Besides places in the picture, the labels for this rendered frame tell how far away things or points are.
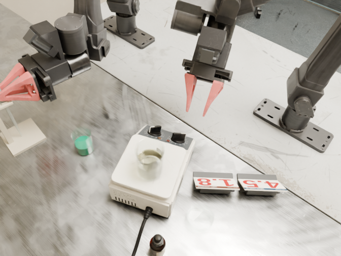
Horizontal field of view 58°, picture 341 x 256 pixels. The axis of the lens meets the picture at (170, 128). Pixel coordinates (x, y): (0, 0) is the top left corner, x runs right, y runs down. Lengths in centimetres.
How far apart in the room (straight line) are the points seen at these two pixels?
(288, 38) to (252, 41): 183
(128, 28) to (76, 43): 38
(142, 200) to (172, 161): 9
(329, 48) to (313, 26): 252
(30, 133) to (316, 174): 68
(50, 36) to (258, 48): 67
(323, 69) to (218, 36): 26
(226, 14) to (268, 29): 237
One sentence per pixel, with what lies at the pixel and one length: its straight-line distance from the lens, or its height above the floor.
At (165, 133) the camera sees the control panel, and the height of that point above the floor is 94.
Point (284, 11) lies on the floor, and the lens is 329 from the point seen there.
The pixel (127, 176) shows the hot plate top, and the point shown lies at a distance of 59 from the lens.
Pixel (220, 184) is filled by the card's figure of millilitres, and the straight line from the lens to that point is 66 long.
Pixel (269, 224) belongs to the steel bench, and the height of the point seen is 90.
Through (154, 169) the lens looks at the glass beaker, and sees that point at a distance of 55.
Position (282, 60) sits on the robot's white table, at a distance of 105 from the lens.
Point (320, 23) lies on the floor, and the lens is 328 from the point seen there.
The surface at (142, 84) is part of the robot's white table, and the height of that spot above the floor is 90.
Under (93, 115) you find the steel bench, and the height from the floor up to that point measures 90.
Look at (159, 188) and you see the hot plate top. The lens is 58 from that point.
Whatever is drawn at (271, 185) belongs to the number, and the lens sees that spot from 70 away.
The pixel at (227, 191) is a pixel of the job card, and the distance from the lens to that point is 67.
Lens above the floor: 150
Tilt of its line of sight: 51 degrees down
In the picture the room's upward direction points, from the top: 5 degrees clockwise
